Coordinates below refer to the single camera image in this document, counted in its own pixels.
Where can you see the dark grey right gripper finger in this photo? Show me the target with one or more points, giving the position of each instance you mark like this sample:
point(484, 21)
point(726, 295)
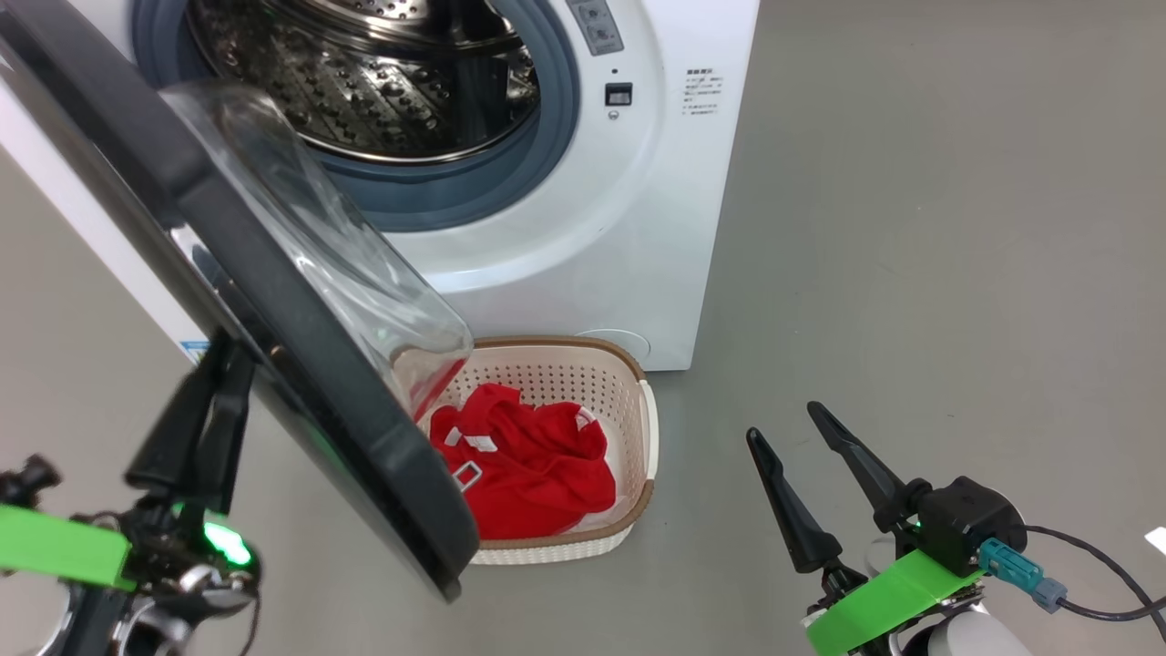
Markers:
point(797, 528)
point(874, 478)

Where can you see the grey rubber door gasket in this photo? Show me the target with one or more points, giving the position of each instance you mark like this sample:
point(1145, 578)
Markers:
point(510, 182)

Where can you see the cream perforated laundry basket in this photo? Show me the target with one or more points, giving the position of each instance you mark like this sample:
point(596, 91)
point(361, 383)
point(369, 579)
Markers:
point(629, 437)

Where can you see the black door latch socket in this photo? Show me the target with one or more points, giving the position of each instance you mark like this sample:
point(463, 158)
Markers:
point(618, 96)

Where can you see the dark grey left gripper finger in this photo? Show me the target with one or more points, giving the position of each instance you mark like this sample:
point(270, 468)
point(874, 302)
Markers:
point(230, 437)
point(168, 446)

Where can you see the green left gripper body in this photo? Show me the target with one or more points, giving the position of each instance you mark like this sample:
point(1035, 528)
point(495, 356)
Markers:
point(64, 547)

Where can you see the black glass washing machine door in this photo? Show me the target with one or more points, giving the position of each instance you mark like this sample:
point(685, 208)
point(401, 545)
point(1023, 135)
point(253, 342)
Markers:
point(273, 301)

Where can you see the round drain filter cover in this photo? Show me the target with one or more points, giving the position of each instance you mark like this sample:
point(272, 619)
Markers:
point(629, 344)

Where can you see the white floor tape piece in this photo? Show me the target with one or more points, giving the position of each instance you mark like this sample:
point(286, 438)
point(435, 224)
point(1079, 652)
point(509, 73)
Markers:
point(1157, 540)

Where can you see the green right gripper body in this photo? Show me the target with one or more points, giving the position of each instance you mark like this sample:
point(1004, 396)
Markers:
point(893, 601)

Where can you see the stainless steel washer drum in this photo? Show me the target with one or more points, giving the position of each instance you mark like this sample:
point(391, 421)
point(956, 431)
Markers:
point(392, 82)

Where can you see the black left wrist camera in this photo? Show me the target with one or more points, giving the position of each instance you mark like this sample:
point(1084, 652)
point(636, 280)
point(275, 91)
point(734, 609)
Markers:
point(219, 579)

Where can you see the printed text label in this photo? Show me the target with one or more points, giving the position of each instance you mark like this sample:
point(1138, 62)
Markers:
point(703, 91)

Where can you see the blue energy label sticker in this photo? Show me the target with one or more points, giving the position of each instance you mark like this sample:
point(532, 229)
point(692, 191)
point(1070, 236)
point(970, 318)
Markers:
point(195, 352)

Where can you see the red garment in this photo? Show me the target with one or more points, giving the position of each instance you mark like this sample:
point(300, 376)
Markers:
point(537, 474)

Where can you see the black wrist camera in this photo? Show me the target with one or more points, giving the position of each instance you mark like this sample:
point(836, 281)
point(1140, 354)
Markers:
point(970, 524)
point(219, 579)

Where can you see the white washing machine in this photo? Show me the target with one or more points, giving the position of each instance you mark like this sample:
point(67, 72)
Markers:
point(592, 228)

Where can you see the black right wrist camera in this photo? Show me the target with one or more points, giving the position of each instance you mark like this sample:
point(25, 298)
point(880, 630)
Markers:
point(970, 524)

